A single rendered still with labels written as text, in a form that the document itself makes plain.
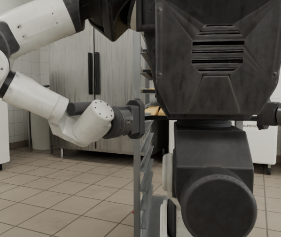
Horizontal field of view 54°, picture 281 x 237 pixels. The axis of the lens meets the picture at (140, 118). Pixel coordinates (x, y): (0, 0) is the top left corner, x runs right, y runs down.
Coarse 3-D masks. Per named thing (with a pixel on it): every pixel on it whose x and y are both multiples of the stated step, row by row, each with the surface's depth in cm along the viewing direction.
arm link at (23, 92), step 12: (12, 60) 60; (12, 72) 59; (0, 84) 56; (12, 84) 57; (24, 84) 58; (36, 84) 61; (0, 96) 58; (12, 96) 58; (24, 96) 58; (36, 96) 60; (48, 96) 61; (24, 108) 61; (36, 108) 61; (48, 108) 61
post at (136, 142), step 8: (136, 32) 120; (136, 40) 120; (136, 48) 121; (136, 56) 121; (136, 64) 121; (136, 72) 122; (136, 80) 122; (136, 88) 122; (136, 96) 123; (136, 144) 124; (136, 152) 125; (136, 160) 125; (136, 168) 125; (136, 176) 126; (136, 184) 126; (136, 192) 126; (136, 200) 127; (136, 208) 127; (136, 216) 127; (136, 224) 128; (136, 232) 128
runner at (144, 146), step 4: (148, 132) 174; (148, 136) 171; (152, 136) 172; (144, 140) 144; (148, 140) 157; (144, 144) 144; (148, 144) 144; (140, 148) 125; (144, 148) 134; (140, 152) 125; (144, 152) 124
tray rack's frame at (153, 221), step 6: (156, 198) 185; (162, 198) 185; (168, 198) 185; (150, 204) 176; (156, 204) 176; (150, 210) 167; (156, 210) 167; (150, 216) 158; (156, 216) 158; (150, 222) 151; (156, 222) 151; (150, 228) 144; (156, 228) 144; (144, 234) 138; (150, 234) 138; (156, 234) 138
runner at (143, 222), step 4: (152, 184) 190; (152, 188) 182; (148, 200) 161; (148, 204) 156; (148, 208) 150; (144, 212) 145; (148, 212) 145; (144, 216) 140; (140, 220) 130; (144, 220) 136; (140, 224) 128; (144, 224) 132; (140, 228) 128; (144, 228) 128
